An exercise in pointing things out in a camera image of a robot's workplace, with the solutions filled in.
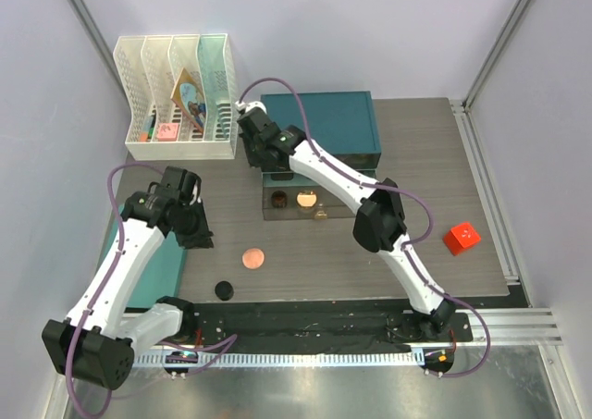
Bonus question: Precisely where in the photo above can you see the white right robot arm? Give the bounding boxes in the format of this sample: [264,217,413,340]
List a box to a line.
[236,102,455,340]

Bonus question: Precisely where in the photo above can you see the orange cube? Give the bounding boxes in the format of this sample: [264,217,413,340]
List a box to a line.
[442,222,481,256]

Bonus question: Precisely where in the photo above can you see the clear acrylic drawer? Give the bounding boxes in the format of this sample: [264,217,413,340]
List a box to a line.
[343,153,381,170]
[262,173,354,221]

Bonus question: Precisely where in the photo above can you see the orange green markers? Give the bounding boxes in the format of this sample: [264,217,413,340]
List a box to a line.
[139,112,156,142]

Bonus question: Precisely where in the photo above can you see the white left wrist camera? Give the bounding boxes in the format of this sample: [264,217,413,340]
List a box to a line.
[190,181,202,205]

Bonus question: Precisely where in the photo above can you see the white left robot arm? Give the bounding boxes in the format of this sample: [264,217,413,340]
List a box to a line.
[42,166,214,390]

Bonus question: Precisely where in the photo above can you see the small black jar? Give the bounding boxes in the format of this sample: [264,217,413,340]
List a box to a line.
[270,191,288,209]

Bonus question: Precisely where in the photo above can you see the teal drawer cabinet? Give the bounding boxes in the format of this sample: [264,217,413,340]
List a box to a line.
[259,90,383,170]

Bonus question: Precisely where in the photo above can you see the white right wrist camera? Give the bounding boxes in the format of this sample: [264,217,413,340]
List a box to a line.
[235,100,267,115]

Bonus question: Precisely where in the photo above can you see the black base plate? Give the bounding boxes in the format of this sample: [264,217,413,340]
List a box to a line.
[192,299,474,353]

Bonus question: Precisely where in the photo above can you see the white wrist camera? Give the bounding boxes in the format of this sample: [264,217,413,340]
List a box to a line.
[235,100,267,115]
[190,181,202,205]

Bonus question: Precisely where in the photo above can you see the gold round compact jar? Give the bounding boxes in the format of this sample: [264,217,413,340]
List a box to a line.
[296,190,318,211]

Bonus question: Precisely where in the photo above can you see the black round lid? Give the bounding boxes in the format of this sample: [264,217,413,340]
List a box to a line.
[215,280,234,302]

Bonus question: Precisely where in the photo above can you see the triangular gold teal card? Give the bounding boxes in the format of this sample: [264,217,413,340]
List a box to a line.
[171,68,207,133]

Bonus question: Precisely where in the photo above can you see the pink eraser block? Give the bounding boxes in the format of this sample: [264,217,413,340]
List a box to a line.
[155,122,180,142]

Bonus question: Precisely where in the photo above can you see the white perforated file organizer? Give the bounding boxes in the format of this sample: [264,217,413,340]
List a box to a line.
[113,33,239,161]

